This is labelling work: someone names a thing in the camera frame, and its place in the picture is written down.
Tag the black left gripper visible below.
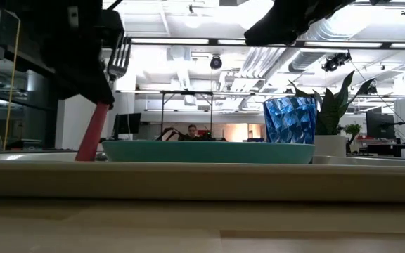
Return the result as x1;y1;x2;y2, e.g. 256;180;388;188
40;0;127;110

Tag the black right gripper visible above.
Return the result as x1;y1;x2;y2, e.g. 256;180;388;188
243;0;357;47

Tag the red-handled metal fork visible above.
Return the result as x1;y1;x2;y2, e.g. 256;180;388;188
75;30;132;162

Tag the blue faceted cup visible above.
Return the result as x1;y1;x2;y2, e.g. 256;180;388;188
262;96;319;145

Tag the teal plate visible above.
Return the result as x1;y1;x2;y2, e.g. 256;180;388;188
101;139;317;165

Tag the beige plastic tray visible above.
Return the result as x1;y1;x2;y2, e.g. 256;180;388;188
0;151;405;204

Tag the overhead LED light bar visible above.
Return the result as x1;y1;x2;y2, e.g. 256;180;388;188
129;36;405;51

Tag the dark glass-front cabinet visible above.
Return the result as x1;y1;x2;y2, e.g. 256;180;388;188
0;34;62;153

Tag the black ceiling spotlight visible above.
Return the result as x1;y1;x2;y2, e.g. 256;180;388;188
366;77;380;96
209;54;224;70

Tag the black computer monitor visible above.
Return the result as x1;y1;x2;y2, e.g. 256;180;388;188
366;111;397;140
112;112;143;141

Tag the black ceiling light cluster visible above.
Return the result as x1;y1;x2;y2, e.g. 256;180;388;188
321;51;352;73

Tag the snake plant in white pot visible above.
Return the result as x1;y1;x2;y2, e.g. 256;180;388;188
288;70;376;157

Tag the small green potted plant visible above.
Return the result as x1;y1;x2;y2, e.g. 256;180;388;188
342;122;363;154

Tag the person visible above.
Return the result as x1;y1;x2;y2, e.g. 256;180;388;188
179;124;204;142

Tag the black metal table frame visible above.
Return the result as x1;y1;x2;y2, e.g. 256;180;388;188
160;90;214;140

